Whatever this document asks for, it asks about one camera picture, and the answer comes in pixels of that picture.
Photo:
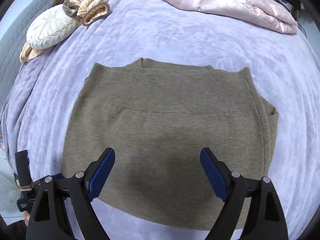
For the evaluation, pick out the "lavender plush bed blanket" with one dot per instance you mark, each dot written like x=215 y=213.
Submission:
x=285 y=72

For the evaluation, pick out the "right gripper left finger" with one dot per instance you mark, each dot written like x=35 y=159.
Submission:
x=49 y=218

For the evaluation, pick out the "pink satin puffer jacket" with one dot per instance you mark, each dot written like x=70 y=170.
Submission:
x=264 y=13

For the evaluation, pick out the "peach and brown knot pillow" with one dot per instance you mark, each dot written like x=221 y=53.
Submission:
x=86 y=11

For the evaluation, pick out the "olive brown knit sweater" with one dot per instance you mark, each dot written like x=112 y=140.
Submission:
x=158 y=117

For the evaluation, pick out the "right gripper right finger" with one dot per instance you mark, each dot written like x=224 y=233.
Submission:
x=265 y=218

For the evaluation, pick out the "grey quilted headboard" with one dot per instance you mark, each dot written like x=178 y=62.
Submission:
x=12 y=43

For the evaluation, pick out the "round white pleated cushion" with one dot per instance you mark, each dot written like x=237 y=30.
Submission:
x=50 y=28

